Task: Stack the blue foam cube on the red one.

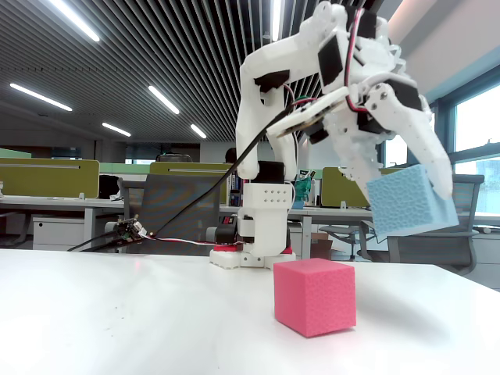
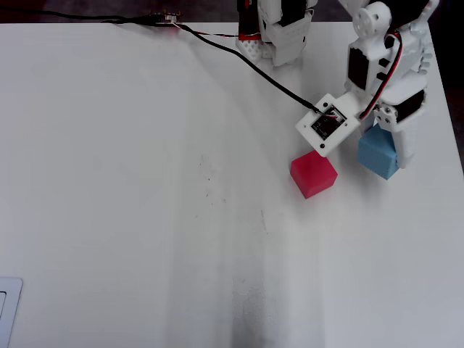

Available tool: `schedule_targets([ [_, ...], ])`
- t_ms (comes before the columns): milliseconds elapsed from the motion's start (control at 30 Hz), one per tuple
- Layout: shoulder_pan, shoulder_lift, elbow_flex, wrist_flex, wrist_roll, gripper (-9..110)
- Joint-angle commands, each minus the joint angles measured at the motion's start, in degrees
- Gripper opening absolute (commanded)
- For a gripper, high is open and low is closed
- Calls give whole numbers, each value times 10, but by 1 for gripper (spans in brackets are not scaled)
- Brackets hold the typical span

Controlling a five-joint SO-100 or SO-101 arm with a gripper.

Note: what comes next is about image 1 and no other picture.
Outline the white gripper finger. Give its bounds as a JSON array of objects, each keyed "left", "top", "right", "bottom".
[
  {"left": 368, "top": 80, "right": 455, "bottom": 200},
  {"left": 325, "top": 112, "right": 387, "bottom": 184}
]

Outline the blue foam cube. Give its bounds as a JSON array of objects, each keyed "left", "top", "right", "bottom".
[{"left": 366, "top": 163, "right": 460, "bottom": 238}]

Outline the red foam cube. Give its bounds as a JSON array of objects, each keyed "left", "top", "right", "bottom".
[{"left": 273, "top": 257, "right": 358, "bottom": 339}]

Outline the brown cardboard box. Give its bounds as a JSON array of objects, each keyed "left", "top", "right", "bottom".
[{"left": 309, "top": 233, "right": 334, "bottom": 261}]

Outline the dark window frame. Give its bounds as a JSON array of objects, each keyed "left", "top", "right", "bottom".
[{"left": 384, "top": 73, "right": 500, "bottom": 177}]

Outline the row of books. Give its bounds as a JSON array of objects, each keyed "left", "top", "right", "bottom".
[{"left": 228, "top": 173, "right": 244, "bottom": 206}]

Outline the olive desk partition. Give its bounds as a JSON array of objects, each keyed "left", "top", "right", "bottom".
[
  {"left": 0, "top": 157, "right": 101, "bottom": 201},
  {"left": 149, "top": 162, "right": 238, "bottom": 205},
  {"left": 321, "top": 166, "right": 409, "bottom": 209}
]

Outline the gray mesh office chair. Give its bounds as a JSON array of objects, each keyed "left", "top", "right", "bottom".
[
  {"left": 104, "top": 173, "right": 230, "bottom": 255},
  {"left": 357, "top": 173, "right": 486, "bottom": 275}
]

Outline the gray swivel chair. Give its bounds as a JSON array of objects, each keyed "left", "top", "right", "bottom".
[{"left": 319, "top": 224, "right": 363, "bottom": 262}]

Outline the white drawer cabinet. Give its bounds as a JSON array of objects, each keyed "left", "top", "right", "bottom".
[{"left": 31, "top": 215, "right": 87, "bottom": 252}]

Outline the red white servo wire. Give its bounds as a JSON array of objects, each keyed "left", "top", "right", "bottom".
[{"left": 141, "top": 230, "right": 247, "bottom": 248}]

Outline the small black circuit board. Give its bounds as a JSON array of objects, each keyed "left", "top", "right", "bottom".
[{"left": 114, "top": 217, "right": 145, "bottom": 242}]

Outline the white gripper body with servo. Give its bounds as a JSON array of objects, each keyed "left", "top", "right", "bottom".
[{"left": 346, "top": 74, "right": 435, "bottom": 138}]

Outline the black bag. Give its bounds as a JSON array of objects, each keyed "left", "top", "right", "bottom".
[{"left": 98, "top": 173, "right": 120, "bottom": 201}]

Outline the black camera cable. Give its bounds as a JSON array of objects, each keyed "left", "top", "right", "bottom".
[{"left": 150, "top": 109, "right": 294, "bottom": 240}]

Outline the black power cable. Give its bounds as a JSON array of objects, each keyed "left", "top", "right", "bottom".
[{"left": 66, "top": 231, "right": 120, "bottom": 253}]

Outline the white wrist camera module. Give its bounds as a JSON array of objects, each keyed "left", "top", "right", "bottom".
[{"left": 267, "top": 86, "right": 351, "bottom": 145}]

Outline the white office desk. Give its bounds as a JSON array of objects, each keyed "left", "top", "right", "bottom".
[
  {"left": 0, "top": 194, "right": 127, "bottom": 253},
  {"left": 218, "top": 203, "right": 500, "bottom": 262}
]

